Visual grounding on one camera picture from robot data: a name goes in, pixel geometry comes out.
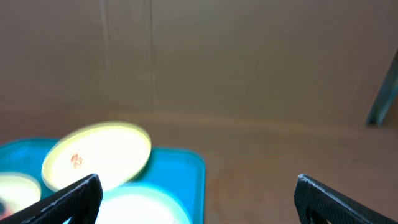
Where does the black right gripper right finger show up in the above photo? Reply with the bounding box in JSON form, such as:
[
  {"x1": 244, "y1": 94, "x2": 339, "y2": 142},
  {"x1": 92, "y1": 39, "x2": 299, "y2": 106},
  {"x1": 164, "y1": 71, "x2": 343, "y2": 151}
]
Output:
[{"x1": 294, "y1": 174, "x2": 397, "y2": 224}]

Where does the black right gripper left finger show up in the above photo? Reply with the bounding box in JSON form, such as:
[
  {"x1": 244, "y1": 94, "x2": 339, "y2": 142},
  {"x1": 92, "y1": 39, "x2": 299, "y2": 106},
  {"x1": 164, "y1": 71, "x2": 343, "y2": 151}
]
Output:
[{"x1": 1, "y1": 174, "x2": 103, "y2": 224}]

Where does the yellow-green plate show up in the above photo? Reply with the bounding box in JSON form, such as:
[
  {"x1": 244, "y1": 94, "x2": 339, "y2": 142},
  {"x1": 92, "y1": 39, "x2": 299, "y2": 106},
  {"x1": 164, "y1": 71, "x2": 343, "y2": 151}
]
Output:
[
  {"x1": 41, "y1": 121, "x2": 152, "y2": 192},
  {"x1": 1, "y1": 172, "x2": 41, "y2": 220}
]

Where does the teal plastic serving tray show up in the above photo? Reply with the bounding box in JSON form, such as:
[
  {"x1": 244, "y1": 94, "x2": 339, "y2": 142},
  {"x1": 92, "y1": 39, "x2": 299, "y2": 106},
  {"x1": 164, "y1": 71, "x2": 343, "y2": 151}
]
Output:
[{"x1": 1, "y1": 138, "x2": 206, "y2": 224}]

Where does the light blue plate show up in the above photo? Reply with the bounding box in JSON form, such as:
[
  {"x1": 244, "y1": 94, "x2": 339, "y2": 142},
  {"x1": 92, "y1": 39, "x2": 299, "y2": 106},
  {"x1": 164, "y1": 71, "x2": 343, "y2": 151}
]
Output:
[{"x1": 95, "y1": 184, "x2": 192, "y2": 224}]

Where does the grey metal leg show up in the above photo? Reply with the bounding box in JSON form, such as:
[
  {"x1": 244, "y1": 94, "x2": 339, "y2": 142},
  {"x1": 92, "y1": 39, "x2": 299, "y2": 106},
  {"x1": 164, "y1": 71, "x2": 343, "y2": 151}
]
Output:
[{"x1": 366, "y1": 52, "x2": 397, "y2": 126}]

